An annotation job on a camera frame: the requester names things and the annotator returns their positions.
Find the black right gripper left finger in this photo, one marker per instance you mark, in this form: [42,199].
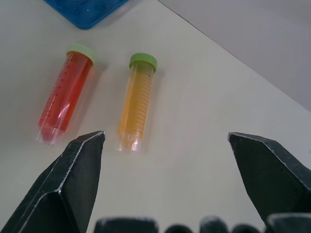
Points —
[68,184]

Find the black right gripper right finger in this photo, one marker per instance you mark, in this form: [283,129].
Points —
[272,174]

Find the red liquid tube green cap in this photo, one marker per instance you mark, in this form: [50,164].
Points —
[65,94]

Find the orange liquid tube green cap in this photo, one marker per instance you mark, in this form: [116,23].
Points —
[137,102]

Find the blue plastic tube rack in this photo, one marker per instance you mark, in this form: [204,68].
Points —
[85,11]

